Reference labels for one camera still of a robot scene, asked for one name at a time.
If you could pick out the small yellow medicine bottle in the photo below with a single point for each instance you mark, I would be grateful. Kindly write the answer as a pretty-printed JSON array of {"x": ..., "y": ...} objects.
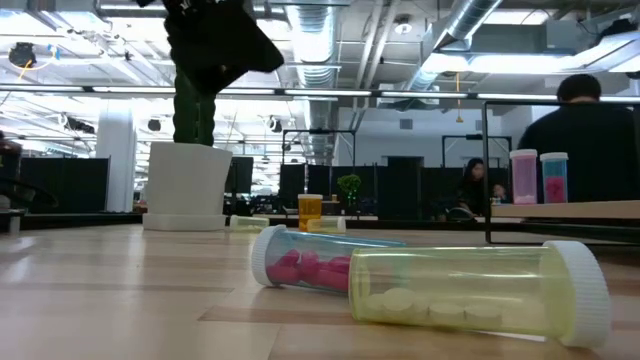
[
  {"x": 325, "y": 226},
  {"x": 250, "y": 223}
]

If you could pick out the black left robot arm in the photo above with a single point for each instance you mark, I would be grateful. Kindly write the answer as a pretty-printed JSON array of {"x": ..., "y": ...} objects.
[{"x": 146, "y": 2}]

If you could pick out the pink medicine bottle white cap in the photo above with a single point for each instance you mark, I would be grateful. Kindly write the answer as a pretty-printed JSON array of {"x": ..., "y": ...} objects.
[{"x": 523, "y": 180}]

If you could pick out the small green plant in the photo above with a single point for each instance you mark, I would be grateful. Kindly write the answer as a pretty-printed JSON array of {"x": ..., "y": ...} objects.
[{"x": 349, "y": 182}]

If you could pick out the blue bottle pink capsules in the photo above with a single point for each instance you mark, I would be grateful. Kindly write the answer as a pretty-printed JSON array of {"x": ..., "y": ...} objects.
[
  {"x": 553, "y": 185},
  {"x": 300, "y": 265}
]

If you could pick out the large orange medicine bottle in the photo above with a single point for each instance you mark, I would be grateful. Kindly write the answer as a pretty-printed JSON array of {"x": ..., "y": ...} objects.
[{"x": 310, "y": 210}]

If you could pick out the silver ventilation duct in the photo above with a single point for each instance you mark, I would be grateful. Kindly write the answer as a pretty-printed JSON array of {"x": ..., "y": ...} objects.
[
  {"x": 315, "y": 60},
  {"x": 457, "y": 25}
]

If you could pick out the person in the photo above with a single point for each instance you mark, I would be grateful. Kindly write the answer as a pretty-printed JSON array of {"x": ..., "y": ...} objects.
[
  {"x": 472, "y": 185},
  {"x": 590, "y": 150}
]

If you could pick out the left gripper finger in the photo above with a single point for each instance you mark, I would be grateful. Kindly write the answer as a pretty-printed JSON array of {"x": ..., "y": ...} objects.
[
  {"x": 207, "y": 72},
  {"x": 257, "y": 52}
]

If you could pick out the yellow bottle white tablets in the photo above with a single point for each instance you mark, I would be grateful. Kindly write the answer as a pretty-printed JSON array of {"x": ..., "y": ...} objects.
[{"x": 450, "y": 290}]

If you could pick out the wooden shelf black frame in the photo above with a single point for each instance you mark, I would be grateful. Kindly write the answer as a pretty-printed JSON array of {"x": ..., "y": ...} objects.
[{"x": 590, "y": 210}]

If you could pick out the black metal stand frame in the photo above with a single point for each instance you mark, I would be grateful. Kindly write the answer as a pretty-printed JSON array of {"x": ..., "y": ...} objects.
[{"x": 320, "y": 131}]

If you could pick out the black partition wall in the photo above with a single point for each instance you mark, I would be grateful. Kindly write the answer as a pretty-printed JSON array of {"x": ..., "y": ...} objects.
[
  {"x": 65, "y": 182},
  {"x": 390, "y": 190}
]

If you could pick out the black ceiling device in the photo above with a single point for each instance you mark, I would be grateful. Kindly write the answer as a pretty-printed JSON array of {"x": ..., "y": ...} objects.
[{"x": 22, "y": 54}]

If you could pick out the white building column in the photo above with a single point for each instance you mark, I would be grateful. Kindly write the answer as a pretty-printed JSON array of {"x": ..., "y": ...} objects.
[{"x": 115, "y": 165}]

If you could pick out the long ceiling light strip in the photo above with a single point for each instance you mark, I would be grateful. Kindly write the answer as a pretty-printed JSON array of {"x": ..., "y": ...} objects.
[{"x": 325, "y": 92}]

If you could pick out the white pot saucer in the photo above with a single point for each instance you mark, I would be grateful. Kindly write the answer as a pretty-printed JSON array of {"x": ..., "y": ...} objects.
[{"x": 185, "y": 222}]

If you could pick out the green cactus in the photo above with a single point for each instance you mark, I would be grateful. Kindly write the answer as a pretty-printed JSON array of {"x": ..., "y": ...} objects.
[{"x": 192, "y": 120}]

